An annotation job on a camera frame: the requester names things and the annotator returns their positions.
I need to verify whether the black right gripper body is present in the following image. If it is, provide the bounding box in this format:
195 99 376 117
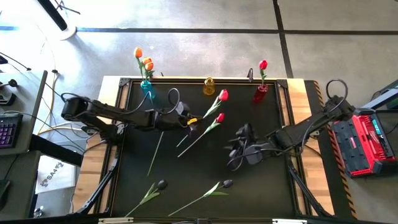
234 123 265 166

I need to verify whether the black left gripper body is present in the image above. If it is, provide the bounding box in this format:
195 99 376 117
172 101 200 131

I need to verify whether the red artificial tulip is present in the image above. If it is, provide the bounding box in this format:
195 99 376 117
258 59 269 88
177 112 225 158
175 88 229 148

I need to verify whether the black artificial tulip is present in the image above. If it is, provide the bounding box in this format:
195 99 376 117
147 131 165 177
167 179 234 217
124 179 169 218

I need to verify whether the orange artificial tulip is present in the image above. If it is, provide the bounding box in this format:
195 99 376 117
142 56 153 82
133 46 147 82
144 62 155 82

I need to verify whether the yellow glass vase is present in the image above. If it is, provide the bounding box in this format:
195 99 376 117
203 77 216 96

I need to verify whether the blue glass vase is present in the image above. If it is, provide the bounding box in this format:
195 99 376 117
140 79 156 100

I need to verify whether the red glass vase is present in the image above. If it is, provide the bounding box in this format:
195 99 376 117
252 83 269 104

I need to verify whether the black hazard-striped floor mat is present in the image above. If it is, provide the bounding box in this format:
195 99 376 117
304 79 359 220

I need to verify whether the red and black tool case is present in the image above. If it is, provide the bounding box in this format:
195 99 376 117
331 108 398 179

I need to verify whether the black desk foot bar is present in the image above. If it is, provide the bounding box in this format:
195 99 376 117
29 133 84 167

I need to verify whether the white printed bag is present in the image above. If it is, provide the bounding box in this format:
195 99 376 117
35 154 78 195

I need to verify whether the white stand with black pole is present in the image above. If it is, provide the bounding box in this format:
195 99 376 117
36 0 78 41

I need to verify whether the grey-blue cart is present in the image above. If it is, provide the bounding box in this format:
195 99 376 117
362 79 398 110

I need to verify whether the grey desk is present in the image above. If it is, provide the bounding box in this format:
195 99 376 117
0 70 49 156

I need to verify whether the keyboard with purple keys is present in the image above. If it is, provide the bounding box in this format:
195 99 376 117
0 113 24 149

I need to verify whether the black headset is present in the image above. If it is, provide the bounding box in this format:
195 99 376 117
0 78 19 106

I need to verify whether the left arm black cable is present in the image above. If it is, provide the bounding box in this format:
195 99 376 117
124 88 182 116

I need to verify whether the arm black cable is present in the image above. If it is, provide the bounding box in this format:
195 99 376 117
124 88 182 116
226 78 349 172

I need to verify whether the black diagonal frame strut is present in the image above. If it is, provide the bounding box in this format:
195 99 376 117
75 154 121 216
286 161 333 218

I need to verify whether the white metal bracket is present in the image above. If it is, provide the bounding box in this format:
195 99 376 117
272 218 308 224
98 217 134 224

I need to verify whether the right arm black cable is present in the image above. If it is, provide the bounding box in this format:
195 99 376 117
226 78 349 172

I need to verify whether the yellow floor cable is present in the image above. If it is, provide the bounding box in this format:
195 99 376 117
37 72 83 135

